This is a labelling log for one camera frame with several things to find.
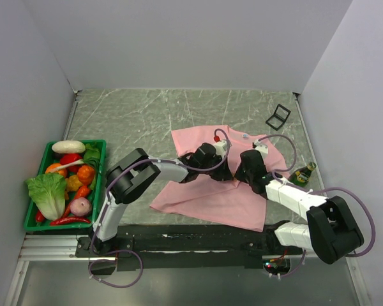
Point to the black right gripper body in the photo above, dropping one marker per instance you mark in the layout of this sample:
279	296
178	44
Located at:
243	175

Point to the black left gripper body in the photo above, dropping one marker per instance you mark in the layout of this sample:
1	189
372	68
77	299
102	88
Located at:
217	174

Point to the pink t-shirt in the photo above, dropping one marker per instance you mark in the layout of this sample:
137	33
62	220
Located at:
231	203

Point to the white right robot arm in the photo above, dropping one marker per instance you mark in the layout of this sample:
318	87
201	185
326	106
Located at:
331	231

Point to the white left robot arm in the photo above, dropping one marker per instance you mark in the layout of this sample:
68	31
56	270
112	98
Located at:
130	178

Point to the black brooch box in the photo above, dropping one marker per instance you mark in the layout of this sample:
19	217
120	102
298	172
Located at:
279	117

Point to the green glass bottle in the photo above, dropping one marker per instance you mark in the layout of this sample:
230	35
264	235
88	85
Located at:
301	176

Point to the orange carrot toy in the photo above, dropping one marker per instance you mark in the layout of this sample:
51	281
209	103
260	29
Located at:
86	175

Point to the purple onion toy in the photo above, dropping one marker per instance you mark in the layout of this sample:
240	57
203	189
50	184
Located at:
81	207

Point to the yellow pepper toy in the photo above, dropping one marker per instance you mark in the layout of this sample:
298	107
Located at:
73	183

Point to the red tomato toy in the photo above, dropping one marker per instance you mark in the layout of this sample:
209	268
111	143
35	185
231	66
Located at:
70	158

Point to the white radish toy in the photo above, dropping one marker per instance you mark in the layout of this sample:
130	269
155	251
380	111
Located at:
68	147

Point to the green plastic crate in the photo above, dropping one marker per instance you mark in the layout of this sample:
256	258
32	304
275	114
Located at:
50	157

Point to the orange fruit toy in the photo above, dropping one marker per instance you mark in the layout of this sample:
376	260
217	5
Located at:
57	168

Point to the green lettuce toy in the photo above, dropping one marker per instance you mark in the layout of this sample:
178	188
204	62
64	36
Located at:
47	192

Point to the red chili pepper toy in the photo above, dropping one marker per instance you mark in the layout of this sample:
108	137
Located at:
39	218

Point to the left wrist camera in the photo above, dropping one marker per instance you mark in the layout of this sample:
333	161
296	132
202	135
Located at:
221	146

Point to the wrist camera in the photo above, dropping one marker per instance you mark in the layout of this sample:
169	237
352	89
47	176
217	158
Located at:
261	148
221	146

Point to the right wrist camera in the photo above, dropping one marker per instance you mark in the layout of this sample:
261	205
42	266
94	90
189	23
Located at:
261	148

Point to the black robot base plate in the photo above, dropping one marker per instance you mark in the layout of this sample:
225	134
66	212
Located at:
184	246

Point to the aluminium table edge rail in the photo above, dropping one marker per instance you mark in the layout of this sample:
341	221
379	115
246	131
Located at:
71	114

